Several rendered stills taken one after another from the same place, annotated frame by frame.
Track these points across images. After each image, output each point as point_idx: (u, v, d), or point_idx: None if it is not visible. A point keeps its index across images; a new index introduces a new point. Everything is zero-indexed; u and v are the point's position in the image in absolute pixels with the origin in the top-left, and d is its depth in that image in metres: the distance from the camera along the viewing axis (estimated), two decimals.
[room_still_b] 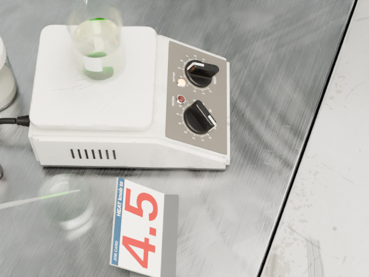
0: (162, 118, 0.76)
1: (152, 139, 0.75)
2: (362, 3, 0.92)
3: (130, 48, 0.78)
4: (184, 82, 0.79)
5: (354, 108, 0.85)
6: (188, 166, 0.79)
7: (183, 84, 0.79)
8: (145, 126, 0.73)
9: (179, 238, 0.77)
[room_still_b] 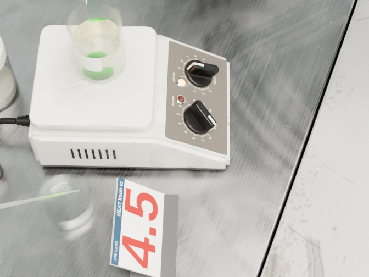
0: (162, 118, 0.76)
1: (152, 139, 0.75)
2: (362, 3, 0.92)
3: (130, 48, 0.78)
4: (184, 82, 0.79)
5: (354, 108, 0.85)
6: (188, 166, 0.79)
7: (183, 84, 0.79)
8: (145, 126, 0.73)
9: (179, 238, 0.77)
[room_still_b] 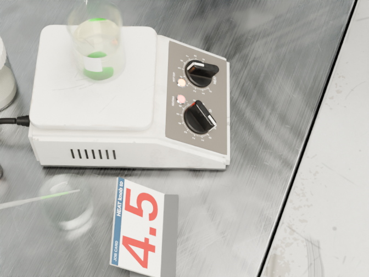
0: (162, 118, 0.76)
1: (152, 139, 0.75)
2: (362, 3, 0.92)
3: (130, 48, 0.78)
4: (184, 82, 0.79)
5: (354, 108, 0.85)
6: (188, 166, 0.79)
7: (183, 84, 0.79)
8: (145, 126, 0.73)
9: (179, 238, 0.77)
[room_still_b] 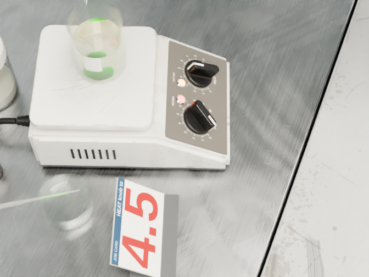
0: (162, 118, 0.76)
1: (152, 139, 0.75)
2: (362, 3, 0.92)
3: (130, 48, 0.78)
4: (184, 82, 0.79)
5: (354, 108, 0.85)
6: (188, 166, 0.79)
7: (183, 84, 0.79)
8: (145, 126, 0.73)
9: (179, 238, 0.77)
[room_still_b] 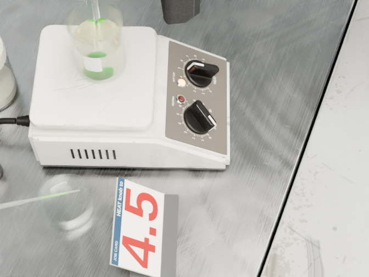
0: (162, 118, 0.76)
1: (152, 139, 0.75)
2: (362, 3, 0.92)
3: (130, 48, 0.78)
4: (184, 82, 0.79)
5: (354, 108, 0.85)
6: (188, 166, 0.79)
7: (183, 84, 0.79)
8: (145, 126, 0.73)
9: (179, 238, 0.77)
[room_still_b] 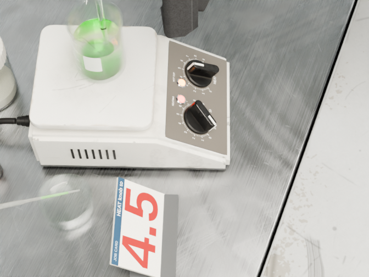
0: (162, 118, 0.76)
1: (152, 139, 0.75)
2: (362, 3, 0.92)
3: (130, 48, 0.78)
4: (184, 82, 0.79)
5: (354, 108, 0.85)
6: (188, 166, 0.79)
7: (183, 84, 0.79)
8: (145, 126, 0.73)
9: (179, 238, 0.77)
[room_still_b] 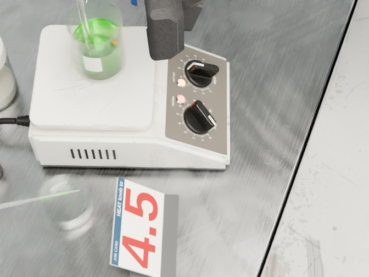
0: (162, 118, 0.76)
1: (152, 139, 0.75)
2: (362, 3, 0.92)
3: (130, 48, 0.78)
4: (184, 82, 0.79)
5: (354, 108, 0.85)
6: (188, 166, 0.79)
7: (183, 84, 0.79)
8: (145, 126, 0.73)
9: (179, 238, 0.77)
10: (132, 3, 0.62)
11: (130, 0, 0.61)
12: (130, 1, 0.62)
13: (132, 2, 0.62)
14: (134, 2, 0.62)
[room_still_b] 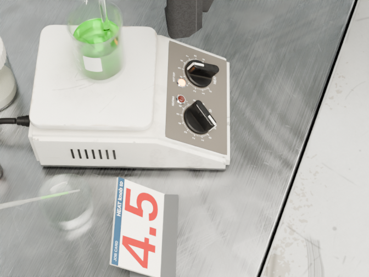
0: (162, 118, 0.76)
1: (152, 139, 0.75)
2: (362, 3, 0.92)
3: (130, 48, 0.78)
4: (184, 82, 0.79)
5: (354, 108, 0.85)
6: (188, 166, 0.79)
7: (183, 84, 0.79)
8: (145, 126, 0.73)
9: (179, 238, 0.77)
10: None
11: None
12: None
13: None
14: None
